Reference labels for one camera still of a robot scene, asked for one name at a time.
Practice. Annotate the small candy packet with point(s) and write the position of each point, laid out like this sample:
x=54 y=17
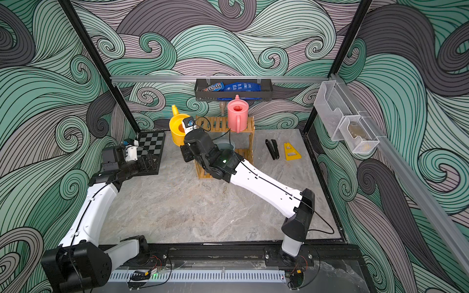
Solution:
x=217 y=87

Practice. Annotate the clear plastic wall bin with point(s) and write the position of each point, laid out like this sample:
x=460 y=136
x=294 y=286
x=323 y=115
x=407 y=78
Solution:
x=342 y=120

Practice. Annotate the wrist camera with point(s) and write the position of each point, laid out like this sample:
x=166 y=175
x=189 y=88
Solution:
x=189 y=124
x=131 y=153

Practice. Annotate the black corner frame post right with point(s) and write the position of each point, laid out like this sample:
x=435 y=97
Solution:
x=349 y=32

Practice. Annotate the aluminium wall rail right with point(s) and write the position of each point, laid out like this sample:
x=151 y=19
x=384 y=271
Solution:
x=450 y=234

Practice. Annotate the black wall basket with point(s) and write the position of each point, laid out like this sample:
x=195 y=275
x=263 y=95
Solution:
x=266 y=93

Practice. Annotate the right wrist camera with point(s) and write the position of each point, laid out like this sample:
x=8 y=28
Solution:
x=189 y=124

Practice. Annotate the light blue long-spout watering can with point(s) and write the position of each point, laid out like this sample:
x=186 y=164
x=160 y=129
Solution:
x=225 y=141

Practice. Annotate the white slotted cable duct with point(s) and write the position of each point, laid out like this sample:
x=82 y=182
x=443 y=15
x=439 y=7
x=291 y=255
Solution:
x=219 y=276

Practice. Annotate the black grey chessboard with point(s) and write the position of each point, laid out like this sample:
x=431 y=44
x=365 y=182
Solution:
x=152 y=143

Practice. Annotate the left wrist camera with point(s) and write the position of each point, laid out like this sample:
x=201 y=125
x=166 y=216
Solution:
x=131 y=153

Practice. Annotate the yellow triangular stand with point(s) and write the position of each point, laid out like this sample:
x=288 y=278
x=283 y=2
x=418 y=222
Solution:
x=291 y=153

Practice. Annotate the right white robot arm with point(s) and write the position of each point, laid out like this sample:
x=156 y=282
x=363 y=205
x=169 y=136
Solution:
x=227 y=165

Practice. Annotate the blue snack bag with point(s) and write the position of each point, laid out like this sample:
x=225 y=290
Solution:
x=242 y=87

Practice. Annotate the yellow plastic watering can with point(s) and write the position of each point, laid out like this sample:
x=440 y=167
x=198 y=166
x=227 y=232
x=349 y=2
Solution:
x=176 y=126

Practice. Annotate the black stapler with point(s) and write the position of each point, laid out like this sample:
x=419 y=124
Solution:
x=273 y=148

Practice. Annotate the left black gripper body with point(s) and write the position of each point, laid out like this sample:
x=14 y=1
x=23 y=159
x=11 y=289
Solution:
x=130 y=168

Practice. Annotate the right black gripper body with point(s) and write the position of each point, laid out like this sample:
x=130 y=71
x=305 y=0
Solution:
x=195 y=153

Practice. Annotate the black corner frame post left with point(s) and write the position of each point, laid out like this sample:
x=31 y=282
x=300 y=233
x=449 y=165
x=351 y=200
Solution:
x=85 y=38

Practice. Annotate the pink plastic watering can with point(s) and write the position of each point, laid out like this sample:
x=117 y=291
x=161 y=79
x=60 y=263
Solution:
x=237 y=114

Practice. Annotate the black corner frame post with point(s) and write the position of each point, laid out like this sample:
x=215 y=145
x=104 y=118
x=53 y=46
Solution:
x=349 y=32
x=85 y=38

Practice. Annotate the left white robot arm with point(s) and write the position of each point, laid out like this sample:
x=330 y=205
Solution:
x=77 y=264

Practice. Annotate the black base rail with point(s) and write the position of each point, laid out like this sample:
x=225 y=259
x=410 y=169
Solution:
x=268 y=253

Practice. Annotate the wooden slatted shelf rack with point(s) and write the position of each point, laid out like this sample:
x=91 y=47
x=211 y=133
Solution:
x=220 y=125

